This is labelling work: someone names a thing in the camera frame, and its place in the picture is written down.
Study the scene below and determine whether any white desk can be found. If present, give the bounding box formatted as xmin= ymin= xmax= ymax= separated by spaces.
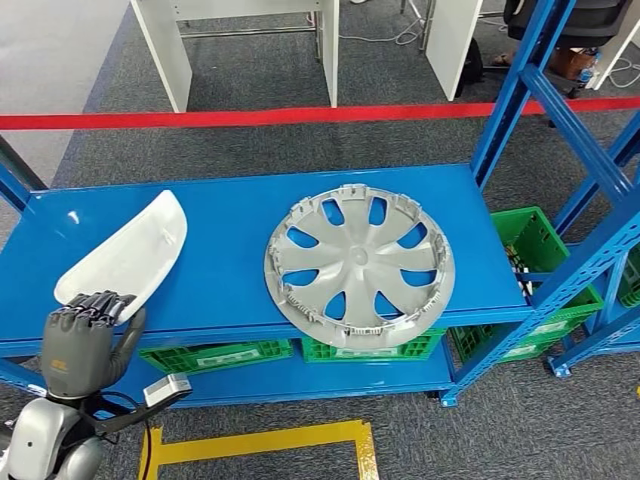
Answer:
xmin=130 ymin=0 xmax=340 ymax=115
xmin=585 ymin=0 xmax=640 ymax=91
xmin=425 ymin=0 xmax=485 ymax=103

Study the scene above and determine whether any black bag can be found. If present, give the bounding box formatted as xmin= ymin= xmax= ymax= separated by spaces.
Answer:
xmin=456 ymin=36 xmax=485 ymax=91

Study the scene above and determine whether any small brown cardboard box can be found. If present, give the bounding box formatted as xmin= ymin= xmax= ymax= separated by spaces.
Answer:
xmin=549 ymin=46 xmax=596 ymax=82

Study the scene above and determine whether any white curved plastic part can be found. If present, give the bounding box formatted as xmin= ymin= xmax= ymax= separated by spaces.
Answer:
xmin=54 ymin=190 xmax=189 ymax=326

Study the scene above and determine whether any tangled wires bundle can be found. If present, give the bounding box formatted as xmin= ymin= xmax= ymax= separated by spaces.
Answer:
xmin=505 ymin=243 xmax=534 ymax=297

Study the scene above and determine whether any white floor cable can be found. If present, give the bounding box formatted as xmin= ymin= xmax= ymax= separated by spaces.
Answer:
xmin=606 ymin=56 xmax=640 ymax=91
xmin=340 ymin=14 xmax=426 ymax=47

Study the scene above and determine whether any red barrier belt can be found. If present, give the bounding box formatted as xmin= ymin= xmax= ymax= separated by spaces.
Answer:
xmin=0 ymin=96 xmax=640 ymax=132

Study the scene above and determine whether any black office chair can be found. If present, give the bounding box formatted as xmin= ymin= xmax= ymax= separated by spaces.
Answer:
xmin=502 ymin=0 xmax=634 ymax=101

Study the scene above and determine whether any plastic bottle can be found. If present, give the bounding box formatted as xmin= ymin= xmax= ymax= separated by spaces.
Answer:
xmin=578 ymin=52 xmax=600 ymax=89

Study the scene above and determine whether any yellow floor tape mark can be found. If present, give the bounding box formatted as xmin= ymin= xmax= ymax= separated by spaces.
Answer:
xmin=137 ymin=419 xmax=380 ymax=480

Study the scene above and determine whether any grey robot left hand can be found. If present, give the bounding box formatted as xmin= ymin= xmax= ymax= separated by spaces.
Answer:
xmin=41 ymin=291 xmax=147 ymax=401

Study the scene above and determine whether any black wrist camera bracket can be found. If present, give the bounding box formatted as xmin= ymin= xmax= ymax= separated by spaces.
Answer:
xmin=87 ymin=382 xmax=193 ymax=440

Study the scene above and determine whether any silver wheel hubcap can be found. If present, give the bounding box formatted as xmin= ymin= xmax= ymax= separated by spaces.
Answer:
xmin=263 ymin=183 xmax=457 ymax=351

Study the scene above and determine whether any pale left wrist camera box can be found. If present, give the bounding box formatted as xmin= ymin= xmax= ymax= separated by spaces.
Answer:
xmin=143 ymin=372 xmax=193 ymax=409

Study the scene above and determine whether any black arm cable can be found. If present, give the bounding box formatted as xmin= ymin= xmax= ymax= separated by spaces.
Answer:
xmin=141 ymin=423 xmax=152 ymax=480

